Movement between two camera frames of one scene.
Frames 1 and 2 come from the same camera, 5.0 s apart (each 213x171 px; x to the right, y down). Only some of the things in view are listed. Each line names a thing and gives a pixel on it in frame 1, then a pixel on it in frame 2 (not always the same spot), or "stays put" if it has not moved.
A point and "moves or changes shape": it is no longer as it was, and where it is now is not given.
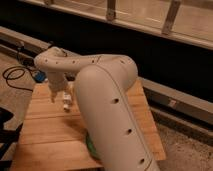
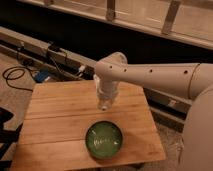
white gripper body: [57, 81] → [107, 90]
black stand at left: [8, 137] stays put
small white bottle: [67, 97] moves or changes shape
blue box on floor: [40, 76] stays put
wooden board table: [54, 139] stays put
